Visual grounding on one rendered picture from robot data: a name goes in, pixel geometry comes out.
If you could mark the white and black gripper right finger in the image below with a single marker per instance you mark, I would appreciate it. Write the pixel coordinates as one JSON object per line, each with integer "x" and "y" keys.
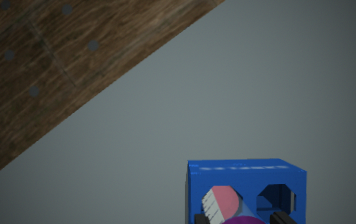
{"x": 281, "y": 217}

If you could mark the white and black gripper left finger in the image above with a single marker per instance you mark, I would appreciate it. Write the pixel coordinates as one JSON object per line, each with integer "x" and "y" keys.
{"x": 201, "y": 219}

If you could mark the blue tube rack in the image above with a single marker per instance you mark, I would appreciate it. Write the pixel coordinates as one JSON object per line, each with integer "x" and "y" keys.
{"x": 261, "y": 183}

